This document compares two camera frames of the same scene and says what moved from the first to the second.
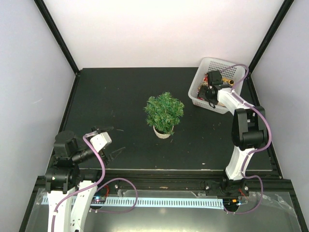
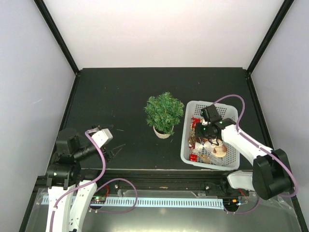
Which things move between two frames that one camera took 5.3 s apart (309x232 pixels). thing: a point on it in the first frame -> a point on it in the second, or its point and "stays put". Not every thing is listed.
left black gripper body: (103, 155) stays put
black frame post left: (50, 23) stays put
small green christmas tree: (164, 112) stays put
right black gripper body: (205, 96) -> (204, 133)
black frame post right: (280, 16) stays put
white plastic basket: (232, 75) -> (205, 152)
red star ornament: (205, 78) -> (194, 120)
